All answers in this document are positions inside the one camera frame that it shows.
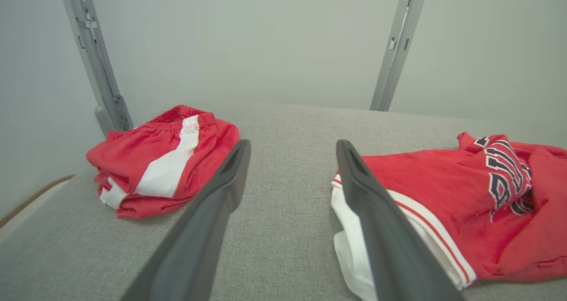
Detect grey aluminium partition post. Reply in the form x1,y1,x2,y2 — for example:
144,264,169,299
58,0,133,136
370,0,430,112

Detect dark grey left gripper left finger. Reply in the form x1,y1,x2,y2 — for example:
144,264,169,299
120,139,252,301

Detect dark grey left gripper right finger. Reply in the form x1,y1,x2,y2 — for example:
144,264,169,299
335,139,466,301

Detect red basketball jersey white trim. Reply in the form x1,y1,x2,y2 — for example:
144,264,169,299
330,132,567,301

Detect red shorts white side stripes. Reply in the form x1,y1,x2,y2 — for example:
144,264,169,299
85,105,241,220

